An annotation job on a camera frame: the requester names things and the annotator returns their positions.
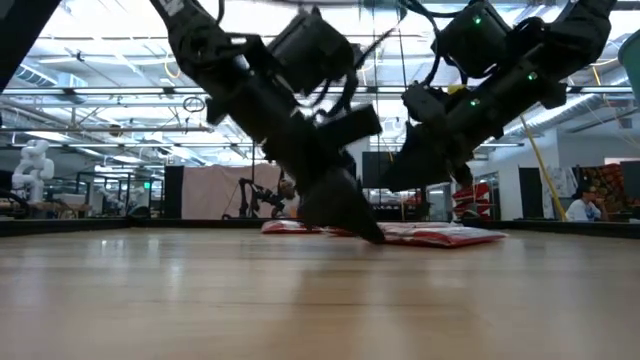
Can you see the beige curtain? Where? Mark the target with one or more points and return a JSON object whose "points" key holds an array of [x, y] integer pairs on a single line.
{"points": [[210, 192]]}

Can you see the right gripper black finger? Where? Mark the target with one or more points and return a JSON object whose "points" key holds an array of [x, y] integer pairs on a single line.
{"points": [[430, 155]]}

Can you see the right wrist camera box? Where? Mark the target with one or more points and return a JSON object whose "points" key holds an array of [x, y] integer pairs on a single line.
{"points": [[424, 102]]}

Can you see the patterned fabric panel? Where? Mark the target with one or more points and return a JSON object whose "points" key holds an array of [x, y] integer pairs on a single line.
{"points": [[607, 182]]}

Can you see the black metal table frame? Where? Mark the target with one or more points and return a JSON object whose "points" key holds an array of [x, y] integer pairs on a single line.
{"points": [[75, 226]]}

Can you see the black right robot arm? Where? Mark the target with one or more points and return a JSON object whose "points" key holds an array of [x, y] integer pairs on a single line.
{"points": [[580, 30]]}

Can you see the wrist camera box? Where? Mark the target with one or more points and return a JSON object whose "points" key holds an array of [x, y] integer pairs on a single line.
{"points": [[350, 126], [424, 102]]}

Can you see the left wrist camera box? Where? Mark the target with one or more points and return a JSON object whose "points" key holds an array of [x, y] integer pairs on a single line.
{"points": [[350, 126]]}

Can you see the person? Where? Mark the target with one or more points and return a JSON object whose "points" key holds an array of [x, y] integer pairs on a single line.
{"points": [[286, 191], [582, 207]]}

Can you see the black door panel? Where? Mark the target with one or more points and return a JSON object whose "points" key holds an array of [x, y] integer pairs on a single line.
{"points": [[530, 192]]}

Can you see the wooden work table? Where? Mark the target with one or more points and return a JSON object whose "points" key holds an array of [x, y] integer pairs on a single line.
{"points": [[50, 206]]}

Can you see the black monitor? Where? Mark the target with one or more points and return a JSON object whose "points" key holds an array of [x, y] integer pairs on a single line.
{"points": [[375, 170]]}

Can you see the white humanoid robot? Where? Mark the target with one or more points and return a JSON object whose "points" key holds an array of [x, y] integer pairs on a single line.
{"points": [[32, 170]]}

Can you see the yellow tape tag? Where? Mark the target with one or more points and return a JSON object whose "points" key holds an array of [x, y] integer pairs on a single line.
{"points": [[456, 89]]}

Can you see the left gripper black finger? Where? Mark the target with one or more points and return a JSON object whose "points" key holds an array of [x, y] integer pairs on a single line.
{"points": [[340, 205]]}

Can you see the black partition panel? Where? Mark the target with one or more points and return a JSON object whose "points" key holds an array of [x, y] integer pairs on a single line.
{"points": [[173, 192]]}

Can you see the teal plastic basket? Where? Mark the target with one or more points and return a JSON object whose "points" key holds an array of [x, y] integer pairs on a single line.
{"points": [[632, 60]]}

